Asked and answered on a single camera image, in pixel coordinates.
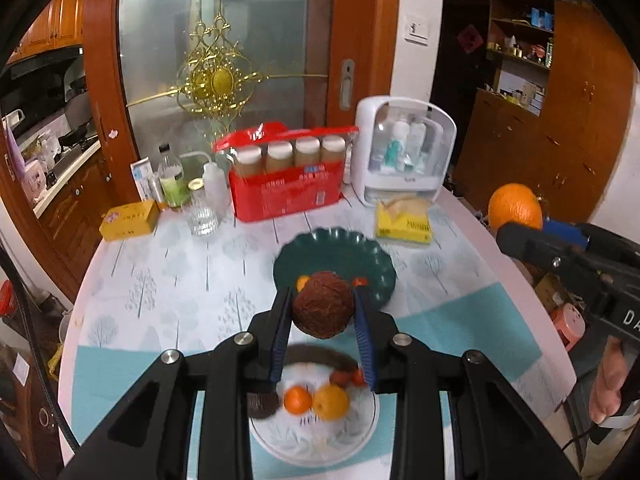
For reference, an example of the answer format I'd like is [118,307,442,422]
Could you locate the pink kitchen appliance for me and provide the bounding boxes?
[24,159,47,188]

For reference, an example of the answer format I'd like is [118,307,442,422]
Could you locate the clear glass tumbler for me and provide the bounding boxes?
[189,195,220,237]

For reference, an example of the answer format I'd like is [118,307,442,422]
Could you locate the wooden lower kitchen cabinets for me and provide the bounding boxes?
[30,137,121,281]

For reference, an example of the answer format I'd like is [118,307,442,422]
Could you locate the red pack of paper cups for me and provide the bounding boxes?
[214,121,360,223]

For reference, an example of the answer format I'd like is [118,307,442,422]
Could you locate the person's right hand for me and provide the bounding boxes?
[589,335,627,424]

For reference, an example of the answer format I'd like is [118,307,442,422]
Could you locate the white light switch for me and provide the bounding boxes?
[404,14,432,45]

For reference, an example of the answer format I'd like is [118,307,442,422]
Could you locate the yellowish orange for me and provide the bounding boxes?
[312,384,350,421]

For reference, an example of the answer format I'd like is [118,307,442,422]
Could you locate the dark brown avocado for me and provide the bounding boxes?
[292,272,355,338]

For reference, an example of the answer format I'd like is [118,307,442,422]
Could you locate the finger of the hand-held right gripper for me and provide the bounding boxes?
[542,219,640,271]
[496,222,608,301]

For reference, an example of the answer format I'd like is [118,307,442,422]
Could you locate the silver door handle plate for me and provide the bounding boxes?
[340,58,356,110]

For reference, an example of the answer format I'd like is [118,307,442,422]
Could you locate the yellow tin box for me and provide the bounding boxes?
[98,199,160,243]

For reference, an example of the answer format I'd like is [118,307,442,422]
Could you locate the white and blue carton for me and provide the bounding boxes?
[130,157,156,201]

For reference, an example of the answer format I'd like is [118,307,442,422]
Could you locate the clear bottle with green label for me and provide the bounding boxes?
[158,143,187,211]

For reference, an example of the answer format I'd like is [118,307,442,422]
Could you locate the plain white bottle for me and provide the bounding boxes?
[407,115,428,161]

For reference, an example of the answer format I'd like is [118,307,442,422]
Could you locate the lychee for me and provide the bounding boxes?
[247,392,280,420]

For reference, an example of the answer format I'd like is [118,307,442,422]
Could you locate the wooden door with frosted glass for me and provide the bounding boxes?
[82,0,401,211]

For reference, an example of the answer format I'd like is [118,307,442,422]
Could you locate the wooden shelf cabinet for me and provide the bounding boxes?
[450,0,636,241]

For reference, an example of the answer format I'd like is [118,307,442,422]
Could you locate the white squeeze bottle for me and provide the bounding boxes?
[180,151,230,221]

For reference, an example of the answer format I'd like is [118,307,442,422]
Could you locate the wooden kitchen cabinets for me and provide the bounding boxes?
[7,0,86,63]
[30,137,121,281]

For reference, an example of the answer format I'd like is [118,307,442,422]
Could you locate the dark green scalloped plate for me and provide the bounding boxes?
[273,227,397,311]

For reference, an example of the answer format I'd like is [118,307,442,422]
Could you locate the white organiser with clear door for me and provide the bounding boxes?
[350,96,457,207]

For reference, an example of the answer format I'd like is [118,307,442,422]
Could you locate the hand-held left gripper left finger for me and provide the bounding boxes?
[60,285,296,480]

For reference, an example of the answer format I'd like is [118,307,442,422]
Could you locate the wooden upper kitchen cabinets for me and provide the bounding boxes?
[7,0,86,63]

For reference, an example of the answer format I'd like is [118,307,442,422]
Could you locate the yellow tissue pack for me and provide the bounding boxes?
[375,196,433,247]

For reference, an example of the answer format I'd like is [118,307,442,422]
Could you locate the large orange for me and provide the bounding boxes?
[488,184,543,231]

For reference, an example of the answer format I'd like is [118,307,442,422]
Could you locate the black range hood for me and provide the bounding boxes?
[0,45,86,81]

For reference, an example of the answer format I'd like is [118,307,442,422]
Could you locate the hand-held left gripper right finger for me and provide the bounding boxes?
[352,285,588,480]

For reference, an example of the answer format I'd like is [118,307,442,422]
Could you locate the white bottle with teal label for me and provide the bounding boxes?
[385,120,408,171]

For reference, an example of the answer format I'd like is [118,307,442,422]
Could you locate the mandarin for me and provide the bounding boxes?
[283,385,313,415]

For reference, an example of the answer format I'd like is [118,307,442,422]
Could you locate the pink round container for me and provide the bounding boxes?
[552,305,586,351]

